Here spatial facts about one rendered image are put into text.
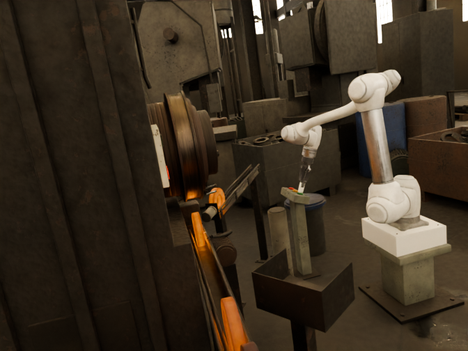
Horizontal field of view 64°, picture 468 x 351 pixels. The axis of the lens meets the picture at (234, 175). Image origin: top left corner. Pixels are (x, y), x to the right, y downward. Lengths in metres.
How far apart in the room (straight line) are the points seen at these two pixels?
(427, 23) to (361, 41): 1.30
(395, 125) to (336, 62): 1.04
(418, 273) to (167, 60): 3.21
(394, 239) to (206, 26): 3.03
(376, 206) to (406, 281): 0.53
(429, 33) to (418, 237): 4.45
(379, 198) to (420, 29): 4.44
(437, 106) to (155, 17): 3.43
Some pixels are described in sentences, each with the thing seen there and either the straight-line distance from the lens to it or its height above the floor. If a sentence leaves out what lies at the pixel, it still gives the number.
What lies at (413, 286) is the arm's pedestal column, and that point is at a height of 0.13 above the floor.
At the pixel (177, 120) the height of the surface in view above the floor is 1.24.
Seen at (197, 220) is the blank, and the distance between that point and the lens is 1.64.
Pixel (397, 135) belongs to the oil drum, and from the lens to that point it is 4.89.
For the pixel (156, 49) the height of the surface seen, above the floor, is 1.87.
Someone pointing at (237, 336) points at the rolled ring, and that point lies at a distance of 0.99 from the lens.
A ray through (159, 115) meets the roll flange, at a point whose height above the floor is 1.26.
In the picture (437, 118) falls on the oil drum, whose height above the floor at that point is 0.64.
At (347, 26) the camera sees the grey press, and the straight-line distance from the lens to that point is 5.11.
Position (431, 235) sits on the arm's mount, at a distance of 2.26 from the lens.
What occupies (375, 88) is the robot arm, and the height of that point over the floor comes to 1.23.
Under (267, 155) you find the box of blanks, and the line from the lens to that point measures 3.76.
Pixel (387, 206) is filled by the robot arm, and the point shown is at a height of 0.66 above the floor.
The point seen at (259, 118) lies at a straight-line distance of 5.99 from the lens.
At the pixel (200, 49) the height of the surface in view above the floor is 1.80.
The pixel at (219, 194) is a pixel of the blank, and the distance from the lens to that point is 2.19.
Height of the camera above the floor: 1.32
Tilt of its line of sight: 13 degrees down
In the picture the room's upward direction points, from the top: 9 degrees counter-clockwise
